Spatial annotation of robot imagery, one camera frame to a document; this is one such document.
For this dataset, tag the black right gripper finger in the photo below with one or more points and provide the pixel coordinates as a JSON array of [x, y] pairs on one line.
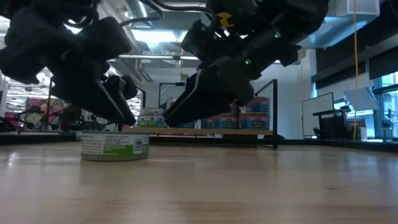
[[192, 99], [217, 112]]

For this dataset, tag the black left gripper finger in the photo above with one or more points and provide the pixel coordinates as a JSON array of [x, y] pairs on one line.
[[119, 93], [99, 99]]

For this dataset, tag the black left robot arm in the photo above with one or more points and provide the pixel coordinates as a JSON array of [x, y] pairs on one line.
[[25, 46]]

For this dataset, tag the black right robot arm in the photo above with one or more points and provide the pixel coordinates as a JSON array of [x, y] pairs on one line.
[[280, 25]]

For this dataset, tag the colourful patterned cloth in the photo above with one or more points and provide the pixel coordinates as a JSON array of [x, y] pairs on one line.
[[32, 104]]

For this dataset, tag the yellow tape tag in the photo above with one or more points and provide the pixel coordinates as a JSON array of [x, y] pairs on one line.
[[224, 19]]

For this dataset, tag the white board on stand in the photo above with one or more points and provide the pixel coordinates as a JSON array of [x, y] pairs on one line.
[[317, 112]]

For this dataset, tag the black perforated cart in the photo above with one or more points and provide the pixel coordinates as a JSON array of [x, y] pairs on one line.
[[332, 124]]

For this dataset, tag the white ceiling air unit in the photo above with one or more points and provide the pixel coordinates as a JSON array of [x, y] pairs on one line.
[[342, 28]]

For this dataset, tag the white angled panel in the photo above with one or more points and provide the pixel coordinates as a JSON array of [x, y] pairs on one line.
[[360, 99]]

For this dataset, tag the black overhead beam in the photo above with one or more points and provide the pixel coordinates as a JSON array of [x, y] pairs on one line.
[[385, 65]]

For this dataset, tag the glass window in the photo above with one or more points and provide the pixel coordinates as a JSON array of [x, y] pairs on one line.
[[388, 102]]

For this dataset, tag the black metal frame stand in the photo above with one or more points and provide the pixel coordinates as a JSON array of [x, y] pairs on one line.
[[178, 83]]

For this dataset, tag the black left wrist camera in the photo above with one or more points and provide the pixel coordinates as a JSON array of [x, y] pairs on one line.
[[107, 39]]

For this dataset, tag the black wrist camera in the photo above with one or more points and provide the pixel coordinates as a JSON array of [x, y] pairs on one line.
[[199, 40], [107, 39]]

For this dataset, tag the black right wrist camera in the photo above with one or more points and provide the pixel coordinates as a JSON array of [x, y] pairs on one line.
[[199, 40]]

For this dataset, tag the silver ceiling duct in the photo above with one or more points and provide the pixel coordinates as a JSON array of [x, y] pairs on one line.
[[135, 9]]

